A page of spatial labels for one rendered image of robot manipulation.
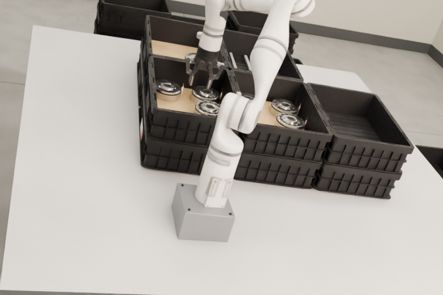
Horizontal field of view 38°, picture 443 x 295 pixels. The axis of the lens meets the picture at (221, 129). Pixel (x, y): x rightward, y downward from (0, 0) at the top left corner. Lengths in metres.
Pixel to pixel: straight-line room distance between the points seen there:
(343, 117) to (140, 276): 1.16
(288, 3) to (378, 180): 0.75
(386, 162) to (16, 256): 1.24
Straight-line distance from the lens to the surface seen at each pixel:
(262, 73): 1.76
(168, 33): 2.70
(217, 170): 1.77
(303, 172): 2.18
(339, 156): 2.18
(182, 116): 1.98
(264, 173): 2.15
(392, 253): 2.11
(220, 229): 1.84
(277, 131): 2.06
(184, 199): 1.84
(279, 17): 1.85
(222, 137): 1.74
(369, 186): 2.30
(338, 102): 2.52
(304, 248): 1.97
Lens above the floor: 1.86
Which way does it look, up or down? 28 degrees down
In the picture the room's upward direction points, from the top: 16 degrees clockwise
